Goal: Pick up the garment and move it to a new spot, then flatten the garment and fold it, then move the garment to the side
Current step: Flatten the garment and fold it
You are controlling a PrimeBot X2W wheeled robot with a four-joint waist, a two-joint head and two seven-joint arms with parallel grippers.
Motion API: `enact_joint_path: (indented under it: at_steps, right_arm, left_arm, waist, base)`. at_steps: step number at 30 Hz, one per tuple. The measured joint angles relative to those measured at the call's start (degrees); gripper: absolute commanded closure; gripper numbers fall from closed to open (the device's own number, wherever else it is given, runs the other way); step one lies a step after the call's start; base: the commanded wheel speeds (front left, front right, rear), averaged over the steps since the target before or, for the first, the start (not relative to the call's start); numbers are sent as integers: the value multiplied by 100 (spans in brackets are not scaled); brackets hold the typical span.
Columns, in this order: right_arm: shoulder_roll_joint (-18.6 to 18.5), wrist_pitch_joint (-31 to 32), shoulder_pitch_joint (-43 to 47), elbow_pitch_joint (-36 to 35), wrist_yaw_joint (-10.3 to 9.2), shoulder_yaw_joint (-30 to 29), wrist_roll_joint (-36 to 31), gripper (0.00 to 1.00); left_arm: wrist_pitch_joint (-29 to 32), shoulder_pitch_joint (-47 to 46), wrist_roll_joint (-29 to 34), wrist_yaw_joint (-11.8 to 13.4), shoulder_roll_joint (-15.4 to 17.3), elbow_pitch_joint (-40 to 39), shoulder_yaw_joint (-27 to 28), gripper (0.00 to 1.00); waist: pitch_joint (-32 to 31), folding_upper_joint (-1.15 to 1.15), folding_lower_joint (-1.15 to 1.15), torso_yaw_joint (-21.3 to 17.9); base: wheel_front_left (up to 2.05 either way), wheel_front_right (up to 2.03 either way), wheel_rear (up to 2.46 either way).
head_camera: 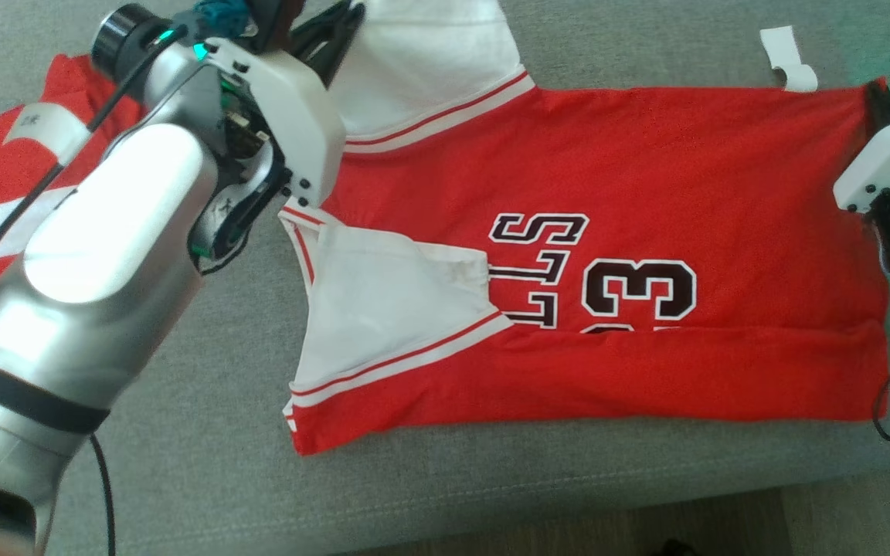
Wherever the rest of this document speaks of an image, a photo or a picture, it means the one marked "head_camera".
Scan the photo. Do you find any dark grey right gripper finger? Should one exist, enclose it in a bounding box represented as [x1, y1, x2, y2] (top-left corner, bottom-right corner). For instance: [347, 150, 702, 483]
[866, 76, 890, 139]

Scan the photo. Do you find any teal left camera plug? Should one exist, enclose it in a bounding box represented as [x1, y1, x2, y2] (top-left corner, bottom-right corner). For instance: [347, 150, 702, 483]
[192, 0, 251, 33]

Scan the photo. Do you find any red white basketball jersey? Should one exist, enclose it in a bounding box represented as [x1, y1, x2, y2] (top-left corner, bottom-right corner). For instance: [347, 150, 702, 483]
[279, 0, 890, 456]

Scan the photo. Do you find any large grey sofa seat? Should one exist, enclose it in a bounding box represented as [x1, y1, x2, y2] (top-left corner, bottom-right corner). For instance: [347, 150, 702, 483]
[0, 0, 890, 556]

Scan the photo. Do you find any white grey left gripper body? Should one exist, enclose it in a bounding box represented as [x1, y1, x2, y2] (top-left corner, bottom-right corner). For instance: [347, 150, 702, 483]
[189, 37, 348, 265]

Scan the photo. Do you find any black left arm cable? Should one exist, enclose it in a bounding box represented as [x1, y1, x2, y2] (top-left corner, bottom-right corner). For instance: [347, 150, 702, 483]
[0, 27, 187, 556]

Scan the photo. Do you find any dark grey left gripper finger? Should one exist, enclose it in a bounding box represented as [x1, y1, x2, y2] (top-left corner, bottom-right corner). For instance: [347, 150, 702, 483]
[308, 4, 366, 88]
[289, 0, 362, 61]

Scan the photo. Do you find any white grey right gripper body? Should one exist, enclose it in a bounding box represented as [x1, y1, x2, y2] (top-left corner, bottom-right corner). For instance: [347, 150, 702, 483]
[833, 104, 890, 276]

